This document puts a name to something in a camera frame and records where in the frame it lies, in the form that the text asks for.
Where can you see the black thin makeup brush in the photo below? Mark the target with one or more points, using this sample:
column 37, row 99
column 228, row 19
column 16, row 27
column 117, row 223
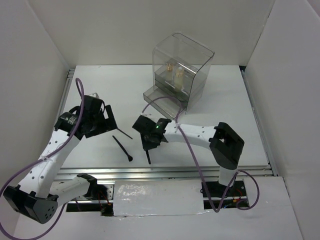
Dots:
column 121, row 131

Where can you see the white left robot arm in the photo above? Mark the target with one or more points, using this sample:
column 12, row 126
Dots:
column 35, row 196

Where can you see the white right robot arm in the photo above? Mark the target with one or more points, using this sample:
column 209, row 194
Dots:
column 224, row 143

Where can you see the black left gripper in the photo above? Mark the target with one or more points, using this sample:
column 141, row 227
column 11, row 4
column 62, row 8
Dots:
column 108, row 124

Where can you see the aluminium frame rail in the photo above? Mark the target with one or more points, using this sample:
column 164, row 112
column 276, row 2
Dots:
column 154, row 173

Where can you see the clear acrylic makeup organizer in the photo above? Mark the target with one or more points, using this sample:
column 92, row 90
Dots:
column 196, row 60

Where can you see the cream foundation bottle gold collar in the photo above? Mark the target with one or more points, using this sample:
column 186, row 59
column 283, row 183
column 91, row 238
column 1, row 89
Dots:
column 179, row 78

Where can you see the black fan makeup brush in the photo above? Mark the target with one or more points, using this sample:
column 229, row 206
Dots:
column 148, row 157

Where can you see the black small makeup brush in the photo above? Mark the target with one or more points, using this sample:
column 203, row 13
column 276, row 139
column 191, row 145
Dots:
column 130, row 158

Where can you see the small gold cap bottle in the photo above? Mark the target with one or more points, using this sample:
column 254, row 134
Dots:
column 169, row 71

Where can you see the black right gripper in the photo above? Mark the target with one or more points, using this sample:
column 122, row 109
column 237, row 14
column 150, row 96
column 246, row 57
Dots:
column 148, row 145

